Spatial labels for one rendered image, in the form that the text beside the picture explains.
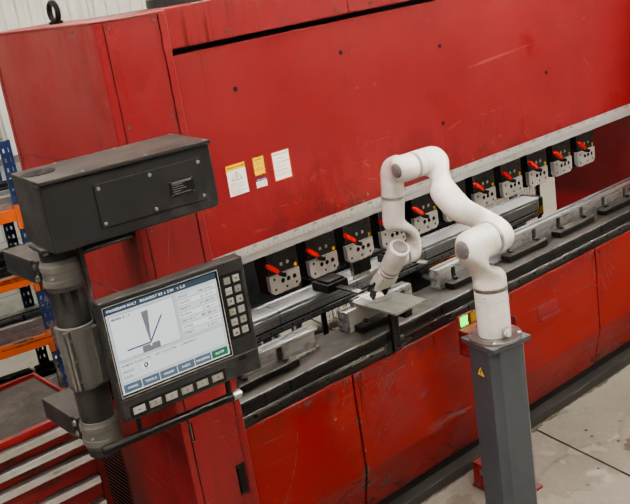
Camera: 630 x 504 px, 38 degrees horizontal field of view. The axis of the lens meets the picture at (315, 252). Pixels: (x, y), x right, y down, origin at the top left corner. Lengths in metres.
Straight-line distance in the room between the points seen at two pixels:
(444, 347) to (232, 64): 1.60
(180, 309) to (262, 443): 1.08
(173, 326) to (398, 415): 1.64
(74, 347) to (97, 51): 0.88
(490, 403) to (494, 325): 0.30
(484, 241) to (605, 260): 1.92
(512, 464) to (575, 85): 2.11
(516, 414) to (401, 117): 1.32
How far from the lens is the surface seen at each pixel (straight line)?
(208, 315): 2.65
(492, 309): 3.27
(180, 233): 3.02
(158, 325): 2.58
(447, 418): 4.26
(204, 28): 3.28
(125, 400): 2.60
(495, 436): 3.46
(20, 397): 3.68
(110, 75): 2.87
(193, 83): 3.26
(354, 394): 3.81
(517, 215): 4.99
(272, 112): 3.46
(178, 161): 2.56
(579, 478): 4.41
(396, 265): 3.62
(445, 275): 4.22
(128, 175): 2.50
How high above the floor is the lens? 2.37
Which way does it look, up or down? 17 degrees down
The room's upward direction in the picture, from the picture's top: 9 degrees counter-clockwise
